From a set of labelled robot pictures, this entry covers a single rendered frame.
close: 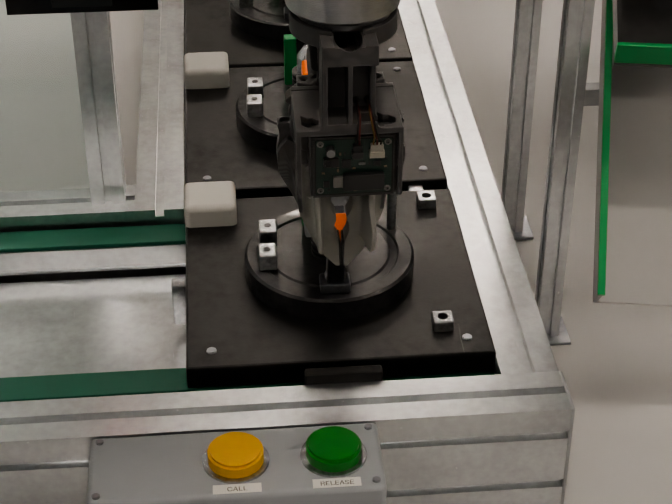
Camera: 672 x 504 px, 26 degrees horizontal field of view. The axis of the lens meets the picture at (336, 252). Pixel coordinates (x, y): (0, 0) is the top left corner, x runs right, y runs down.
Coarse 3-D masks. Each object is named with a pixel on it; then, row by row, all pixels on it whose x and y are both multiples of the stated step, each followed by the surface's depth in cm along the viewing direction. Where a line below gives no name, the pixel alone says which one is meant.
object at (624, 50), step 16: (624, 0) 108; (640, 0) 108; (656, 0) 108; (624, 16) 107; (640, 16) 107; (656, 16) 107; (624, 32) 106; (640, 32) 106; (656, 32) 106; (624, 48) 103; (640, 48) 103; (656, 48) 103; (624, 64) 105; (640, 64) 105; (656, 64) 105
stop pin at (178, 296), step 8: (176, 280) 121; (184, 280) 121; (176, 288) 121; (184, 288) 121; (176, 296) 121; (184, 296) 121; (176, 304) 121; (184, 304) 122; (176, 312) 122; (184, 312) 122; (176, 320) 122; (184, 320) 122
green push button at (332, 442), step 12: (324, 432) 105; (336, 432) 105; (348, 432) 105; (312, 444) 104; (324, 444) 104; (336, 444) 104; (348, 444) 104; (360, 444) 104; (312, 456) 103; (324, 456) 103; (336, 456) 103; (348, 456) 103; (360, 456) 104; (324, 468) 103; (336, 468) 103; (348, 468) 103
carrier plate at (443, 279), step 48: (192, 240) 125; (240, 240) 125; (432, 240) 125; (192, 288) 120; (240, 288) 120; (432, 288) 120; (192, 336) 114; (240, 336) 114; (288, 336) 114; (336, 336) 114; (384, 336) 114; (432, 336) 114; (480, 336) 114; (192, 384) 112; (240, 384) 112
